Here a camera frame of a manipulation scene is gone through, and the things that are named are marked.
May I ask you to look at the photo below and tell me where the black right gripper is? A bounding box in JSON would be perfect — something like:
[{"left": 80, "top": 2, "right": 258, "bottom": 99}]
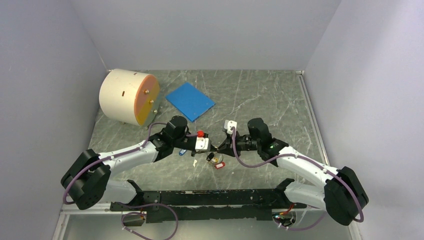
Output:
[{"left": 217, "top": 131, "right": 261, "bottom": 158}]

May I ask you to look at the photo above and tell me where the key with blue tag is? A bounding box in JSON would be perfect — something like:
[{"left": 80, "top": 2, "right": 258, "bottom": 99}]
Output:
[{"left": 178, "top": 149, "right": 187, "bottom": 156}]

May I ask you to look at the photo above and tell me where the key with red tag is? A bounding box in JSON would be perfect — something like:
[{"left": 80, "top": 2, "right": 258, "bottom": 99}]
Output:
[{"left": 214, "top": 162, "right": 226, "bottom": 169}]

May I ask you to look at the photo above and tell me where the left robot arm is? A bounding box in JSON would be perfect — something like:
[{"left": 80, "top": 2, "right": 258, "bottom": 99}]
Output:
[{"left": 60, "top": 115, "right": 216, "bottom": 210}]

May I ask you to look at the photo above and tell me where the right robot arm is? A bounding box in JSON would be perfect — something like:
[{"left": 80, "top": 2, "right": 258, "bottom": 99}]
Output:
[{"left": 216, "top": 118, "right": 369, "bottom": 226}]

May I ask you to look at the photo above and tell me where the blue folded paper folder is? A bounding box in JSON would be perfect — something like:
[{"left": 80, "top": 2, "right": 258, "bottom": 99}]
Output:
[{"left": 165, "top": 82, "right": 216, "bottom": 122}]

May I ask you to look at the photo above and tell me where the white cylinder drum box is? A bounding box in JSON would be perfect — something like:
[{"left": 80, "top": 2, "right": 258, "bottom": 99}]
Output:
[{"left": 99, "top": 68, "right": 160, "bottom": 127}]

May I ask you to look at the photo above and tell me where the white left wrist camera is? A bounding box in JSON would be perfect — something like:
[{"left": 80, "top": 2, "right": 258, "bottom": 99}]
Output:
[{"left": 194, "top": 137, "right": 211, "bottom": 152}]

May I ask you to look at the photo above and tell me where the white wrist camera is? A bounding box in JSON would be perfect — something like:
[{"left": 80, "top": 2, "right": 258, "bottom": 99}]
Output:
[
  {"left": 194, "top": 137, "right": 211, "bottom": 152},
  {"left": 223, "top": 120, "right": 238, "bottom": 135}
]

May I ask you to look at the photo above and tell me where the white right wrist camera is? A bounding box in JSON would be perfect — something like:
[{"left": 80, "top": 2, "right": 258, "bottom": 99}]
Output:
[{"left": 223, "top": 120, "right": 238, "bottom": 135}]

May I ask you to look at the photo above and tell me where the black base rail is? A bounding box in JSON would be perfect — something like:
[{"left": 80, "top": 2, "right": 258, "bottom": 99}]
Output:
[{"left": 109, "top": 187, "right": 307, "bottom": 223}]

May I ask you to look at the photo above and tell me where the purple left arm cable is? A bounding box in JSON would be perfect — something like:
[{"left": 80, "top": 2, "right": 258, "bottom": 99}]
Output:
[{"left": 62, "top": 122, "right": 200, "bottom": 205}]

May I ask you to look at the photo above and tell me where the aluminium frame rail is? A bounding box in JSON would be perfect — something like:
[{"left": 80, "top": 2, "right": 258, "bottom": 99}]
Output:
[{"left": 52, "top": 203, "right": 140, "bottom": 240}]

